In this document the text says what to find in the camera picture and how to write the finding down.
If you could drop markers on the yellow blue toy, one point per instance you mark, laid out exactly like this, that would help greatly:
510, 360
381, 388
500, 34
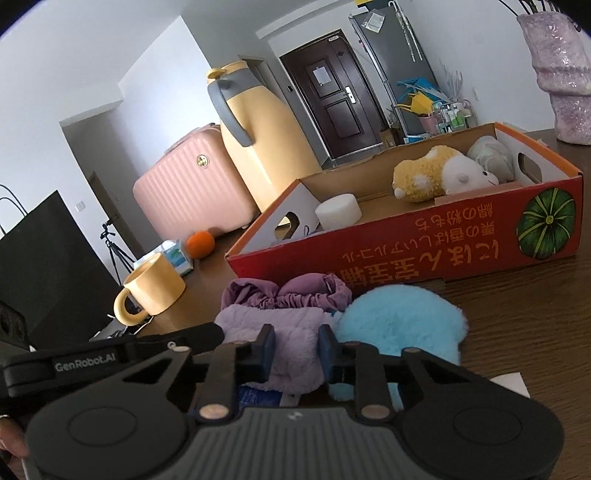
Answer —
418, 99

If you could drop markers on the orange tangerine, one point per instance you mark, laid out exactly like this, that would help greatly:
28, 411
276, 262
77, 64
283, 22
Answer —
201, 244

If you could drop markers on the dark brown door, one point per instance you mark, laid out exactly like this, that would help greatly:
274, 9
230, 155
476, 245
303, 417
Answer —
332, 92

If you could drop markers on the pink suitcase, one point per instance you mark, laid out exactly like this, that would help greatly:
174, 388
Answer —
194, 184

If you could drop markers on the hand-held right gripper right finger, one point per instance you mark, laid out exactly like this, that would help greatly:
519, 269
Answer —
325, 353

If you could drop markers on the pale green bath loofah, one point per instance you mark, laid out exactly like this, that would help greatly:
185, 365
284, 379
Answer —
491, 154

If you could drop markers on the purple ceramic vase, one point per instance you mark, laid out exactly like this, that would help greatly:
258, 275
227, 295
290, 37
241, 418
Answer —
563, 78

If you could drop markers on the red cardboard box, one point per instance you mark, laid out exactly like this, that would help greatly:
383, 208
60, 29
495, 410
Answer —
415, 249

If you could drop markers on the black paper bag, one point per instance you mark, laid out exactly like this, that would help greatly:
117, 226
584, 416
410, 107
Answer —
51, 267

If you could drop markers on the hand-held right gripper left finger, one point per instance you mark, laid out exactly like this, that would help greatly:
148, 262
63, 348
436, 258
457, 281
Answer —
268, 353

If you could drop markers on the lavender fluffy towel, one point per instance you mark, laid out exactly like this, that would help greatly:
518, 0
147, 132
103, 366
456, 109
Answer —
295, 332

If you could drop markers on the person's left hand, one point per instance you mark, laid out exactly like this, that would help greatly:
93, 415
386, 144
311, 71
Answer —
11, 438

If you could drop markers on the yellow mug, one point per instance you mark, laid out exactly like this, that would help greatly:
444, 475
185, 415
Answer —
154, 286

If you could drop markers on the dried pink roses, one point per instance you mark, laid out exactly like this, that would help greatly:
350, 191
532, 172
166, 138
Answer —
531, 7

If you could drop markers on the white round sponge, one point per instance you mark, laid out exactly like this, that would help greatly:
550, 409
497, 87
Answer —
339, 212

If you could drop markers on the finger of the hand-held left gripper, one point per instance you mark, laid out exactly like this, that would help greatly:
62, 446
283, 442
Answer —
184, 337

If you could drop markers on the black camera tripod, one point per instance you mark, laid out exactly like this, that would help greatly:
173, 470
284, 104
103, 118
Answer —
115, 249

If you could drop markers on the yellow white plush toy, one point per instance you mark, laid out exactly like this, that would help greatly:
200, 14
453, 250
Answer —
429, 175

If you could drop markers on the light blue fluffy pad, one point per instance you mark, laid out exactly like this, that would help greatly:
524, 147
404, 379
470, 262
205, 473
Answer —
401, 318

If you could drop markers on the purple satin bonnet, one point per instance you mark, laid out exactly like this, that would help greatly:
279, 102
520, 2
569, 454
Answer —
286, 295

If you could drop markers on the white paper sheet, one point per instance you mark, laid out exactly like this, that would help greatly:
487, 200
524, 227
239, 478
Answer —
510, 383

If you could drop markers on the yellow thermos jug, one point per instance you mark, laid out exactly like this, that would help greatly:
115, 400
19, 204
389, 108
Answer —
263, 138

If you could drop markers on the blue tissue pack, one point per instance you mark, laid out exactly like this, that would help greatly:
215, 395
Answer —
258, 397

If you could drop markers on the grey refrigerator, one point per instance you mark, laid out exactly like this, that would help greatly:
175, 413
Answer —
392, 60

